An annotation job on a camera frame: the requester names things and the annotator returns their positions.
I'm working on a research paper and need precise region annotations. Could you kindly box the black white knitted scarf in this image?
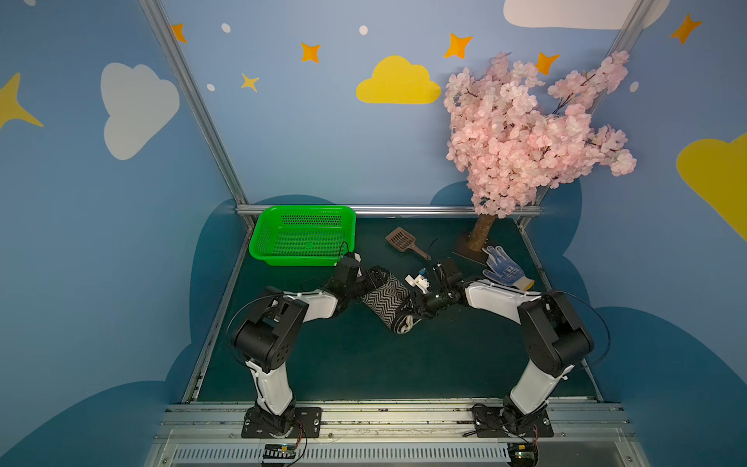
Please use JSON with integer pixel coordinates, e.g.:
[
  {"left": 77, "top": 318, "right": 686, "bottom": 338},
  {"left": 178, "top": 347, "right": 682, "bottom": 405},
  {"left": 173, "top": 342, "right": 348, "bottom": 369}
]
[{"left": 362, "top": 274, "right": 421, "bottom": 335}]

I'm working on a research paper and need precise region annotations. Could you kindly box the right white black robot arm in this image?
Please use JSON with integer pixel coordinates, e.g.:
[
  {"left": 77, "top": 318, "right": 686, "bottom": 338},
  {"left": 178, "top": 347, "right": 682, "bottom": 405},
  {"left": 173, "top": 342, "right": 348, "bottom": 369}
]
[{"left": 399, "top": 259, "right": 594, "bottom": 436}]

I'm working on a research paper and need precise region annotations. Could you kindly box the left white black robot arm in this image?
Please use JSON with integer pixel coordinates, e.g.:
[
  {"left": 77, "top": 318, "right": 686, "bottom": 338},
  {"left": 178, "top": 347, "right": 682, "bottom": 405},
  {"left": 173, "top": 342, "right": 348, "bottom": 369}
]
[{"left": 230, "top": 253, "right": 390, "bottom": 438}]

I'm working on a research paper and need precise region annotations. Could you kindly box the green plastic basket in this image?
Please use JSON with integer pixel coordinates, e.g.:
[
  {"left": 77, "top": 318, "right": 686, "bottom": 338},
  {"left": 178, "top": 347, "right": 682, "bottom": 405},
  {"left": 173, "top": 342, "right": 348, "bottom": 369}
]
[{"left": 249, "top": 205, "right": 357, "bottom": 267}]

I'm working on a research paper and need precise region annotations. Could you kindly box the brown plastic litter scoop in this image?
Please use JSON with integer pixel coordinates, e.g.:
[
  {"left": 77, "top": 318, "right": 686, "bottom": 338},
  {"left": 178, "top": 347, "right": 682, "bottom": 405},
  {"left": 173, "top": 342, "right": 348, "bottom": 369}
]
[{"left": 385, "top": 227, "right": 431, "bottom": 261}]

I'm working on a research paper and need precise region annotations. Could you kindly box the blue white work glove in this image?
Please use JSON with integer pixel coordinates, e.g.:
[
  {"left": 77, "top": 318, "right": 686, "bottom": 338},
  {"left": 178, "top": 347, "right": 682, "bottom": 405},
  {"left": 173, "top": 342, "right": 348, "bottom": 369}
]
[{"left": 482, "top": 245, "right": 535, "bottom": 291}]

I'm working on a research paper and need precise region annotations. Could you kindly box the pink artificial cherry blossom tree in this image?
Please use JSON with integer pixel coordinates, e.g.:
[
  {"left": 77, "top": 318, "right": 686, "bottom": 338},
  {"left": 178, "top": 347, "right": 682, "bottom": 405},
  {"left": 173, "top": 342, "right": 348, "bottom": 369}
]
[{"left": 445, "top": 51, "right": 637, "bottom": 257}]

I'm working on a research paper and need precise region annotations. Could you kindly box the right electronics board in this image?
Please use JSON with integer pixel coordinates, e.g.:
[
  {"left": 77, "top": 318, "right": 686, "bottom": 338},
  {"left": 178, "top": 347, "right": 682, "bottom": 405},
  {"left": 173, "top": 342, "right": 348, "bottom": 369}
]
[{"left": 508, "top": 444, "right": 538, "bottom": 467}]

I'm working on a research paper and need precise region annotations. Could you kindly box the electronics board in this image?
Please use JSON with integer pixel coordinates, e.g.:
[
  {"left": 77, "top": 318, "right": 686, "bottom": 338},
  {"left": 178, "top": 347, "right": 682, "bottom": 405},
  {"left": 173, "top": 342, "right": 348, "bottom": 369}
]
[
  {"left": 260, "top": 444, "right": 296, "bottom": 466},
  {"left": 508, "top": 444, "right": 538, "bottom": 467}
]

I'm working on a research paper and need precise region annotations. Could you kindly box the left electronics board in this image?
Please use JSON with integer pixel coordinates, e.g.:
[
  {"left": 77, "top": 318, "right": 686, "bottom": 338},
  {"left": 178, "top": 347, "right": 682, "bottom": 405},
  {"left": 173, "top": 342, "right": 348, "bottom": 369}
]
[{"left": 260, "top": 444, "right": 296, "bottom": 466}]

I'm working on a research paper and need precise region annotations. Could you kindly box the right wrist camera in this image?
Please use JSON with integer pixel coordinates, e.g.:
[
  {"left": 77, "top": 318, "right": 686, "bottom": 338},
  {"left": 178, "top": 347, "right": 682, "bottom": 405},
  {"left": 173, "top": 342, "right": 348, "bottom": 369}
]
[{"left": 406, "top": 269, "right": 430, "bottom": 294}]

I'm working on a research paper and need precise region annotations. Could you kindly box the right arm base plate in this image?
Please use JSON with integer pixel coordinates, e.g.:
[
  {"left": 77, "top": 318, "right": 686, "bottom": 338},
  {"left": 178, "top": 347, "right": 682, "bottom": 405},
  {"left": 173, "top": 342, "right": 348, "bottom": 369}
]
[{"left": 471, "top": 404, "right": 554, "bottom": 439}]

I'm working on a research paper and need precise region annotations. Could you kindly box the aluminium frame back bar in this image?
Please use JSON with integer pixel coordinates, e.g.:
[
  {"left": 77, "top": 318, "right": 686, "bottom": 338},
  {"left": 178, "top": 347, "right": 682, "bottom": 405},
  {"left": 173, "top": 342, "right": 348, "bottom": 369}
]
[{"left": 237, "top": 204, "right": 542, "bottom": 218}]

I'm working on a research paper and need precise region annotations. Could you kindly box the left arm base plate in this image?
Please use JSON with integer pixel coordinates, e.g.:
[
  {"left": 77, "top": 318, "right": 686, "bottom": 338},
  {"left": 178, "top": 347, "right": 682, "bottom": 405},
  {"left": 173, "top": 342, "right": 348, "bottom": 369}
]
[{"left": 241, "top": 406, "right": 323, "bottom": 439}]

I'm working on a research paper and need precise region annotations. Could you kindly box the aluminium front rail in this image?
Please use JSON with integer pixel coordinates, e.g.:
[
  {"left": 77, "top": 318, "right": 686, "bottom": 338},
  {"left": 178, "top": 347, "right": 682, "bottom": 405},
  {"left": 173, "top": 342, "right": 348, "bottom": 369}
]
[{"left": 145, "top": 397, "right": 649, "bottom": 466}]

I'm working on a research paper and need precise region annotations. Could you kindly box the right aluminium frame post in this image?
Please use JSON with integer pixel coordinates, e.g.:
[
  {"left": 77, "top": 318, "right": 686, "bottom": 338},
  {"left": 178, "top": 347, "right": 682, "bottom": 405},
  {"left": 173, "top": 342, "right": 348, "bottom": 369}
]
[{"left": 517, "top": 0, "right": 657, "bottom": 234}]

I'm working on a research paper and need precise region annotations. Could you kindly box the aluminium frame post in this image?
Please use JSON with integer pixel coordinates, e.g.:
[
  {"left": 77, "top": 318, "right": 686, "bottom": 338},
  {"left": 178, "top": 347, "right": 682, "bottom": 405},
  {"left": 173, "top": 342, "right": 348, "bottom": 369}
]
[
  {"left": 517, "top": 0, "right": 657, "bottom": 234},
  {"left": 139, "top": 0, "right": 248, "bottom": 204}
]

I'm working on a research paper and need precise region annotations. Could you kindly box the left aluminium frame post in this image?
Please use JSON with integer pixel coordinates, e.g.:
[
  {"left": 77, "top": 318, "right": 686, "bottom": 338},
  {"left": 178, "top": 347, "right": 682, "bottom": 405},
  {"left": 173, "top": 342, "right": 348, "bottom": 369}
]
[{"left": 139, "top": 0, "right": 248, "bottom": 204}]

